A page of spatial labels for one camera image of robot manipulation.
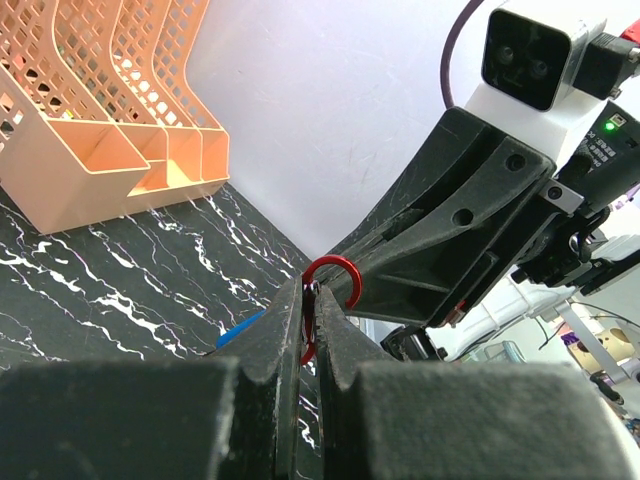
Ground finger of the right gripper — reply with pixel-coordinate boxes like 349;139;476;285
332;164;550;327
324;107;557;281

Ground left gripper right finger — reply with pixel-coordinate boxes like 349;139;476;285
315;288;635;479

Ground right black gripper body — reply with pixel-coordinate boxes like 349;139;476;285
511;101;639;287

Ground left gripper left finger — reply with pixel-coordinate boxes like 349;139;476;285
1;279;303;479

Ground key with blue tag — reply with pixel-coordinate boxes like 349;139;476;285
215;310;266;350

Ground red S carabiner keyring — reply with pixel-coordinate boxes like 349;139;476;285
298;254;363;366

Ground pink desk organizer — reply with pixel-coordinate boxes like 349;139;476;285
1;1;230;234

